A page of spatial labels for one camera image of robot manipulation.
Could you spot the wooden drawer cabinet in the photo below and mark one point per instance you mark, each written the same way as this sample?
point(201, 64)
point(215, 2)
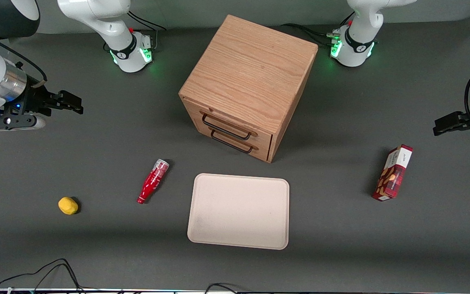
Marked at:
point(251, 73)

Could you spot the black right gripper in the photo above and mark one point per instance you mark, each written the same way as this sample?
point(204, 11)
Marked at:
point(34, 101)

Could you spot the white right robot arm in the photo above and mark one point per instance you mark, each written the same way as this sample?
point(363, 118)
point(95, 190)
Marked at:
point(96, 16)

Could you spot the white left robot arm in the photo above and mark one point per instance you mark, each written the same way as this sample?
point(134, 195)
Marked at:
point(361, 24)

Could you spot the red cookie box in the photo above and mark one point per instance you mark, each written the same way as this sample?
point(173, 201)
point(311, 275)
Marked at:
point(394, 173)

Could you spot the wooden drawer front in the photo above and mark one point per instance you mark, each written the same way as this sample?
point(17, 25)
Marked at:
point(229, 122)
point(239, 143)

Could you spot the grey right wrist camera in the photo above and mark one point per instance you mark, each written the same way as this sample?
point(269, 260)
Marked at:
point(12, 121)

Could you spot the beige rectangular tray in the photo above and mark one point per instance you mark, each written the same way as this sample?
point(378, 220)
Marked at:
point(239, 210)

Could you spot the yellow lemon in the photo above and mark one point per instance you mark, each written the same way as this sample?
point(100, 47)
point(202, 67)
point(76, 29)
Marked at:
point(68, 205)

